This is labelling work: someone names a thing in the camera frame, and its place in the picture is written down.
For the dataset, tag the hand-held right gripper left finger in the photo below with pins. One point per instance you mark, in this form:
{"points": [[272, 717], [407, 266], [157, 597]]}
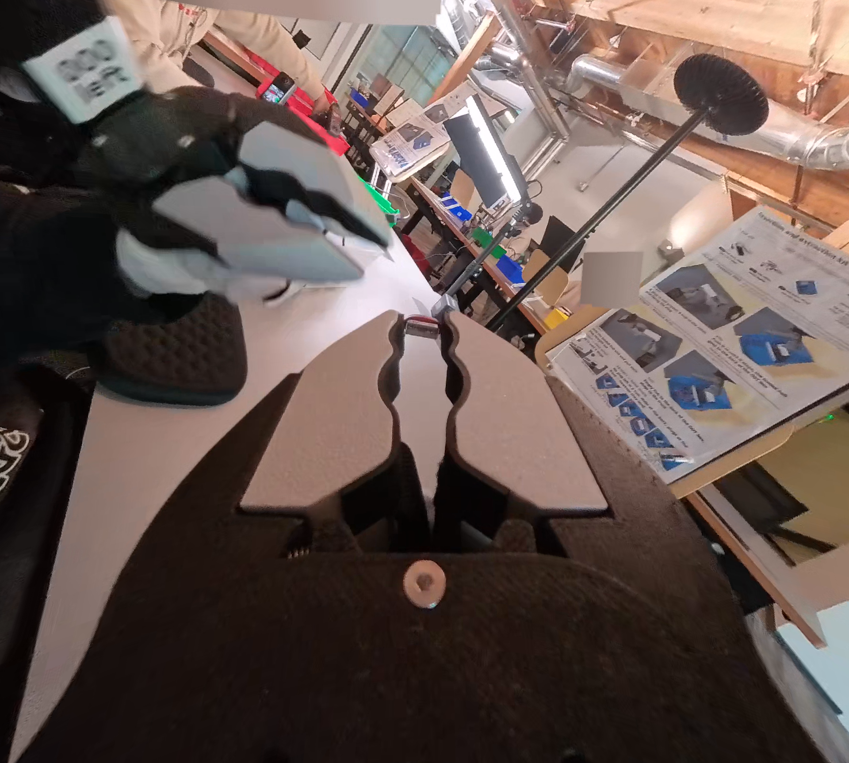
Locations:
{"points": [[318, 431]]}

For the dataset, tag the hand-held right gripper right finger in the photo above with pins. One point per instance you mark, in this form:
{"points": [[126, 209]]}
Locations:
{"points": [[524, 438]]}

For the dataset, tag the green plastic bin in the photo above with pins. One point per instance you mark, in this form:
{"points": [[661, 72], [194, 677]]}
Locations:
{"points": [[375, 193]]}

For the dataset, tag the instruction poster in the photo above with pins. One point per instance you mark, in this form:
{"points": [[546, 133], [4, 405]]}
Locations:
{"points": [[729, 312], [411, 143]]}

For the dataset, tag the silver ventilation duct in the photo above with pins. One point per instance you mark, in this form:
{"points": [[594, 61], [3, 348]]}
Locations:
{"points": [[809, 143]]}

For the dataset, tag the black light panel on stand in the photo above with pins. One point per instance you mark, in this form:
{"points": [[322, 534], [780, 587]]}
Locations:
{"points": [[481, 153]]}

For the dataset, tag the person's black printed shirt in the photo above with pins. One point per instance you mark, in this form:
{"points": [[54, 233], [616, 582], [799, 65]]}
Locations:
{"points": [[40, 445]]}

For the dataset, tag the person's left forearm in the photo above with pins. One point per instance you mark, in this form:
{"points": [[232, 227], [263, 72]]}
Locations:
{"points": [[53, 285]]}

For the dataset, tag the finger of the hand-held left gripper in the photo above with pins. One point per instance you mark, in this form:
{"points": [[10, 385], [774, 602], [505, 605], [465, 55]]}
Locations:
{"points": [[265, 246], [298, 159]]}

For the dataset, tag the black bumpy round mat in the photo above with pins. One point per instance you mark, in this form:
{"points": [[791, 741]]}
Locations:
{"points": [[179, 358]]}

